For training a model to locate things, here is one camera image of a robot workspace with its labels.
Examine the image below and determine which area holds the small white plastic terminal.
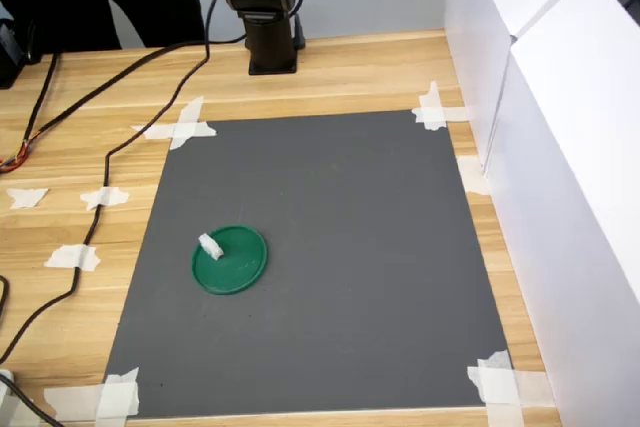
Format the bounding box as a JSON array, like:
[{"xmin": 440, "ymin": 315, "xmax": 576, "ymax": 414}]
[{"xmin": 197, "ymin": 231, "xmax": 225, "ymax": 262}]

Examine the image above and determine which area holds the dark grey mat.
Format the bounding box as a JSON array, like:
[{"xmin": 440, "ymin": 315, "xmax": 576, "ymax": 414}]
[{"xmin": 102, "ymin": 109, "xmax": 514, "ymax": 421}]

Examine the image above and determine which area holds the black camera cable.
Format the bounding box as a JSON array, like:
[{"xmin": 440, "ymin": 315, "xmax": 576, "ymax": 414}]
[{"xmin": 0, "ymin": 0, "xmax": 224, "ymax": 364}]

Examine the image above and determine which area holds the black box device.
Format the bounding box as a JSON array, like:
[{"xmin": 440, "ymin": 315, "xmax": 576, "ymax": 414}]
[{"xmin": 0, "ymin": 16, "xmax": 27, "ymax": 90}]

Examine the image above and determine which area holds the white masking tape piece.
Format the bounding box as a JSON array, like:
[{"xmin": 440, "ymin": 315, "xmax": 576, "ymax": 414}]
[
  {"xmin": 79, "ymin": 186, "xmax": 132, "ymax": 213},
  {"xmin": 456, "ymin": 155, "xmax": 494, "ymax": 198},
  {"xmin": 43, "ymin": 243, "xmax": 102, "ymax": 273},
  {"xmin": 410, "ymin": 80, "xmax": 474, "ymax": 133},
  {"xmin": 43, "ymin": 366, "xmax": 142, "ymax": 424},
  {"xmin": 130, "ymin": 95, "xmax": 219, "ymax": 152},
  {"xmin": 466, "ymin": 348, "xmax": 557, "ymax": 427},
  {"xmin": 5, "ymin": 187, "xmax": 51, "ymax": 211}
]

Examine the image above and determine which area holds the black cable with white plug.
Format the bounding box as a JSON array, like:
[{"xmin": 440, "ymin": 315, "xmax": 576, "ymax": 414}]
[{"xmin": 0, "ymin": 368, "xmax": 65, "ymax": 427}]

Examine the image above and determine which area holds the black arm base cable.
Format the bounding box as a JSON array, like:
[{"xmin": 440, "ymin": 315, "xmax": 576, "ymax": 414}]
[{"xmin": 0, "ymin": 34, "xmax": 249, "ymax": 174}]

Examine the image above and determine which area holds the short black cable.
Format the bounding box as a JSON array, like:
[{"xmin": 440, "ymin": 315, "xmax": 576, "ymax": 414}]
[{"xmin": 292, "ymin": 0, "xmax": 308, "ymax": 50}]

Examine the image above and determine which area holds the round green lid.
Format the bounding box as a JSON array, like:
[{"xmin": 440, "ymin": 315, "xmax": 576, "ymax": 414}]
[{"xmin": 190, "ymin": 223, "xmax": 270, "ymax": 297}]

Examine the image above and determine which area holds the thin braided cable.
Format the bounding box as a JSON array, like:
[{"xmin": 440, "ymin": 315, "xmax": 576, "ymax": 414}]
[{"xmin": 21, "ymin": 51, "xmax": 61, "ymax": 149}]

